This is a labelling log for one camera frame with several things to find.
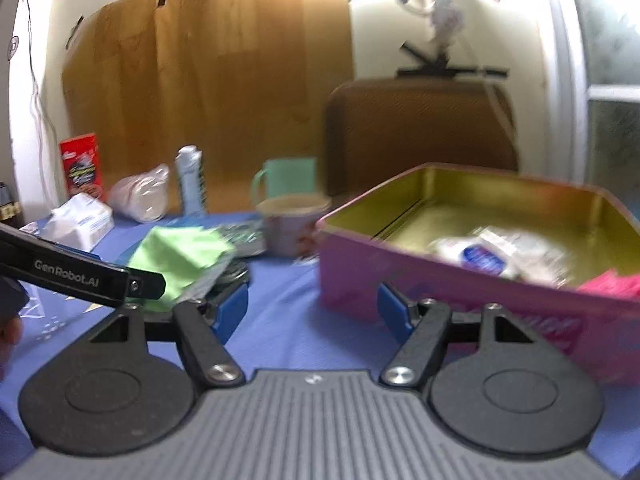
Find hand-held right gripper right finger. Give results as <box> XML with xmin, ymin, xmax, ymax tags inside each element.
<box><xmin>377</xmin><ymin>282</ymin><xmax>551</xmax><ymax>388</ymax></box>

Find red snack box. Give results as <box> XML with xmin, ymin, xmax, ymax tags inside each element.
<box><xmin>59</xmin><ymin>133</ymin><xmax>105</xmax><ymax>202</ymax></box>

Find brown chair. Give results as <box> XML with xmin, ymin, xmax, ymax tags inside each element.
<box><xmin>324</xmin><ymin>79</ymin><xmax>520</xmax><ymax>199</ymax></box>

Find green cloth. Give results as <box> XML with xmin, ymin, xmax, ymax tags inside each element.
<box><xmin>127</xmin><ymin>225</ymin><xmax>236</xmax><ymax>302</ymax></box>

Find white wall cable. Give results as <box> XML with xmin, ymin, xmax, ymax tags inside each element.
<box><xmin>22</xmin><ymin>0</ymin><xmax>57</xmax><ymax>203</ymax></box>

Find green plastic mug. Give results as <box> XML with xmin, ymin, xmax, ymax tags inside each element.
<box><xmin>250</xmin><ymin>157</ymin><xmax>319</xmax><ymax>206</ymax></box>

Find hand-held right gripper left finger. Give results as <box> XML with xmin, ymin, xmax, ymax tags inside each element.
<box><xmin>90</xmin><ymin>284</ymin><xmax>249</xmax><ymax>388</ymax></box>

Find frosted window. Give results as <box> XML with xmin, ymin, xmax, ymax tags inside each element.
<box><xmin>550</xmin><ymin>0</ymin><xmax>640</xmax><ymax>197</ymax></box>

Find bagged clear plastic cups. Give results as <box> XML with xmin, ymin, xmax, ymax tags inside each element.
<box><xmin>107</xmin><ymin>164</ymin><xmax>171</xmax><ymax>224</ymax></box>

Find white drink carton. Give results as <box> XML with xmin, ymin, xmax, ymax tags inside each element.
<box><xmin>175</xmin><ymin>146</ymin><xmax>206</xmax><ymax>217</ymax></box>

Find clear plastic card case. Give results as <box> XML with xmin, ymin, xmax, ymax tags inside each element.
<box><xmin>217</xmin><ymin>225</ymin><xmax>267</xmax><ymax>257</ymax></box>

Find pink cloth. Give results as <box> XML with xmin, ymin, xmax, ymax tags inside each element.
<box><xmin>575</xmin><ymin>269</ymin><xmax>640</xmax><ymax>302</ymax></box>

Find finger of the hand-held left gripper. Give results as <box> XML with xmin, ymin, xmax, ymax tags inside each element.
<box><xmin>125</xmin><ymin>269</ymin><xmax>167</xmax><ymax>302</ymax></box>

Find blue printed tablecloth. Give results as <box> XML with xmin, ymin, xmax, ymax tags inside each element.
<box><xmin>0</xmin><ymin>210</ymin><xmax>640</xmax><ymax>480</ymax></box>

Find hanging white plastic ornament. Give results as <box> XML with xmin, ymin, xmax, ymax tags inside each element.
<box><xmin>382</xmin><ymin>0</ymin><xmax>472</xmax><ymax>57</ymax></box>

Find white plastic packet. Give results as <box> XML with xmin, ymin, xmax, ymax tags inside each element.
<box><xmin>432</xmin><ymin>227</ymin><xmax>568</xmax><ymax>282</ymax></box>

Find pink tin box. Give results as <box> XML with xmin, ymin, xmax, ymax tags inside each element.
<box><xmin>315</xmin><ymin>162</ymin><xmax>640</xmax><ymax>387</ymax></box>

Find white tissue pack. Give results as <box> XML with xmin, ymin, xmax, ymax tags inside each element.
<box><xmin>42</xmin><ymin>192</ymin><xmax>115</xmax><ymax>252</ymax></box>

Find pale paper cup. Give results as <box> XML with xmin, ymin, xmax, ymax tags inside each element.
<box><xmin>255</xmin><ymin>195</ymin><xmax>333</xmax><ymax>259</ymax></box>

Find black tape cross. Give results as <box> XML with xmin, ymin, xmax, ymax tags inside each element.
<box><xmin>397</xmin><ymin>42</ymin><xmax>510</xmax><ymax>81</ymax></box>

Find black green correction tape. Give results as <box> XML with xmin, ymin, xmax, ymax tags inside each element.
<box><xmin>204</xmin><ymin>259</ymin><xmax>251</xmax><ymax>302</ymax></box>

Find brown cardboard sheet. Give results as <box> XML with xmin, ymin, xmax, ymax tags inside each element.
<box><xmin>61</xmin><ymin>0</ymin><xmax>357</xmax><ymax>217</ymax></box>

